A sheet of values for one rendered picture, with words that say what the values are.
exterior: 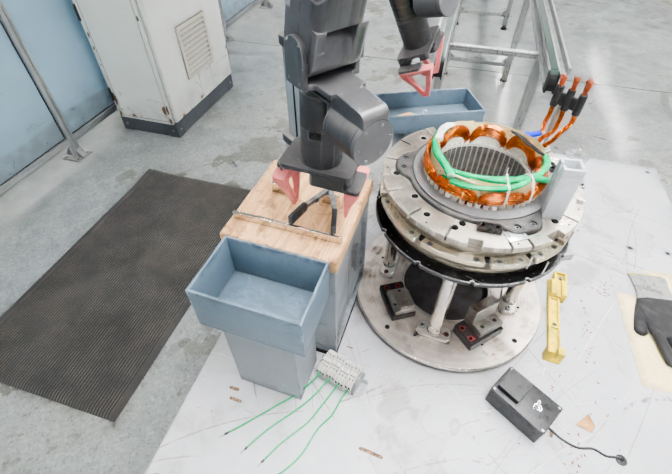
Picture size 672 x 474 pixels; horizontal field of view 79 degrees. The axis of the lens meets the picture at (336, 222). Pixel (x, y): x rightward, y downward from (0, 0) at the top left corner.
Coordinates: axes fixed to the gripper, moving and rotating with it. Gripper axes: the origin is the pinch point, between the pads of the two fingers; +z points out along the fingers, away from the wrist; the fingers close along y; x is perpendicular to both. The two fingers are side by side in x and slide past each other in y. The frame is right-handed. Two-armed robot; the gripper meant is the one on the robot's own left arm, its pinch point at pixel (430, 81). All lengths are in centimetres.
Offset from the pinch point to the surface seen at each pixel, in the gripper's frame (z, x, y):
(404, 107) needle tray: 6.6, 8.4, 1.3
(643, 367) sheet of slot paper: 45, -39, -37
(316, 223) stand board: -6.0, 5.9, -44.2
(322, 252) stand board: -5.8, 2.6, -49.3
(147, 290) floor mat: 57, 139, -36
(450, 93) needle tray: 8.5, -1.0, 7.0
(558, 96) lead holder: -3.3, -25.4, -16.0
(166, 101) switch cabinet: 29, 197, 76
